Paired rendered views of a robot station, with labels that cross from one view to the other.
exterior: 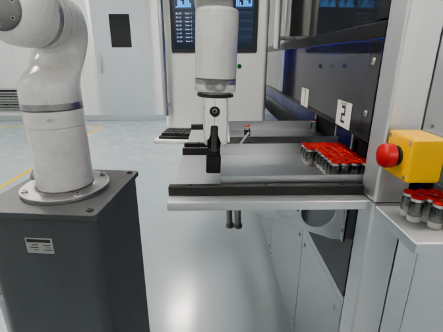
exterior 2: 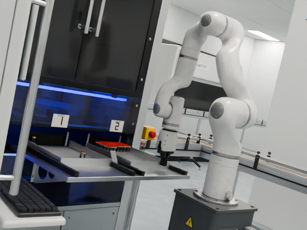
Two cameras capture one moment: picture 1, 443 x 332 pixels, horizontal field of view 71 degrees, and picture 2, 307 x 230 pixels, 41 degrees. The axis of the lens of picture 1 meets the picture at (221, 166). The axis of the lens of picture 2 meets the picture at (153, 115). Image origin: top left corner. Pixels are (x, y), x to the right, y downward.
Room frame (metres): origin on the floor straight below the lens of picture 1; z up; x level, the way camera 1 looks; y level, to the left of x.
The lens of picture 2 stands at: (2.09, 1.35, 1.28)
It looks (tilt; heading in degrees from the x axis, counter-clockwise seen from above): 4 degrees down; 226
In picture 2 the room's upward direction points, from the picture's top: 12 degrees clockwise
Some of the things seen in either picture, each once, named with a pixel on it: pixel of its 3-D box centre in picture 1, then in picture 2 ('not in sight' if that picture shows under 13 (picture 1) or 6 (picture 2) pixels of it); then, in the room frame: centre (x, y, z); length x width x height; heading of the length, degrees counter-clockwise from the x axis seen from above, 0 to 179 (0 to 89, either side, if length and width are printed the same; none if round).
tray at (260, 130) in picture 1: (276, 132); (65, 151); (1.08, -0.19, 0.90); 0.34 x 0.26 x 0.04; 91
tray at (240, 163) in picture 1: (287, 163); (127, 155); (0.74, -0.17, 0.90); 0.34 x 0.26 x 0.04; 92
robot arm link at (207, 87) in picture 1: (215, 86); (170, 126); (0.66, 0.01, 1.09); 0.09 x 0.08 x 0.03; 1
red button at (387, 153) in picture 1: (390, 155); (152, 134); (0.49, -0.28, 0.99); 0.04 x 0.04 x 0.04; 1
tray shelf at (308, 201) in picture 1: (263, 154); (103, 162); (0.91, -0.13, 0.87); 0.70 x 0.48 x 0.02; 1
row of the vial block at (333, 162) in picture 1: (322, 160); (116, 149); (0.74, -0.25, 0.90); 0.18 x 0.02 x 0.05; 2
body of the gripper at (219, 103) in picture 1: (214, 116); (167, 139); (0.66, 0.01, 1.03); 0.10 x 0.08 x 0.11; 1
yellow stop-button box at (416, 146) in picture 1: (417, 155); (146, 132); (0.49, -0.32, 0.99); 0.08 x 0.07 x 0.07; 91
